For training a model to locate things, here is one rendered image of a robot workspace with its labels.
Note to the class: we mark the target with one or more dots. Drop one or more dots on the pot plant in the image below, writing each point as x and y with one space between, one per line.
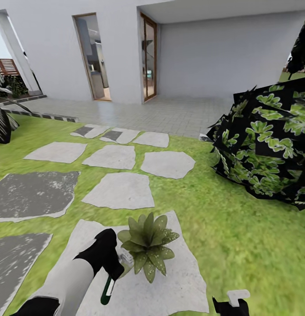
145 241

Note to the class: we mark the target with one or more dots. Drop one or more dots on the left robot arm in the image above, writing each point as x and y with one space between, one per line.
62 296

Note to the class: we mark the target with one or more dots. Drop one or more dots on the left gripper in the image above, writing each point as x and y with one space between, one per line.
114 268

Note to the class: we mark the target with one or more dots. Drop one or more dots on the insectifuge atomizer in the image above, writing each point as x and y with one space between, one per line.
110 284

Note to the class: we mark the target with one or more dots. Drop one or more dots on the door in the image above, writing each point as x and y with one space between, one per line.
148 31

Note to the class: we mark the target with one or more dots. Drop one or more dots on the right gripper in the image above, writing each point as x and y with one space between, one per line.
225 309

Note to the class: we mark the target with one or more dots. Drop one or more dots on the fixed window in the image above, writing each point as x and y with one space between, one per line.
88 31

